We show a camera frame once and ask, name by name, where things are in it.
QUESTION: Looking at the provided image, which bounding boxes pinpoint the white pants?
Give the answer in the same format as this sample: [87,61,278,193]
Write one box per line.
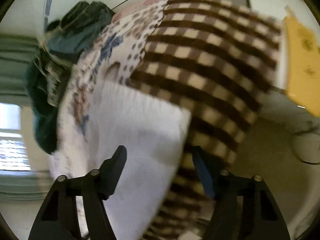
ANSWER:
[86,81,191,239]

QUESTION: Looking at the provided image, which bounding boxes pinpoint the window with metal bars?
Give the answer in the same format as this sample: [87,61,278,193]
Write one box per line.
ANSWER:
[0,103,31,171]

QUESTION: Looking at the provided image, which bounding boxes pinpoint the dark green plush blanket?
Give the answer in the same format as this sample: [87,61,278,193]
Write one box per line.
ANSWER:
[25,53,59,154]

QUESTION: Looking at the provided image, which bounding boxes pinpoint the grey crumpled jeans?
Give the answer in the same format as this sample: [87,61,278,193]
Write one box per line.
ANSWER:
[34,46,72,108]

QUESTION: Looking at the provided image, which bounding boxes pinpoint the left teal curtain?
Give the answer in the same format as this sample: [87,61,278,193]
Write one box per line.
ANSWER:
[1,35,39,98]

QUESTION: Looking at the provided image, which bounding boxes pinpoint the yellow box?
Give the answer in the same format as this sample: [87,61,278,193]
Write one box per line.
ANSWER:
[283,6,319,117]

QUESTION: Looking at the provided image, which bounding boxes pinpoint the dark teal crumpled garment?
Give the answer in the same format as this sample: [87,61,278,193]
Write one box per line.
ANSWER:
[46,1,115,62]

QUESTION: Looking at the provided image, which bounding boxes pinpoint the floral bed blanket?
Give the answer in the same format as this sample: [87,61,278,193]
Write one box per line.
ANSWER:
[52,0,281,239]

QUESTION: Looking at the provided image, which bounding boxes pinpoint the black cable on floor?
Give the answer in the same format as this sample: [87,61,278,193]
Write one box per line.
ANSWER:
[291,121,320,165]

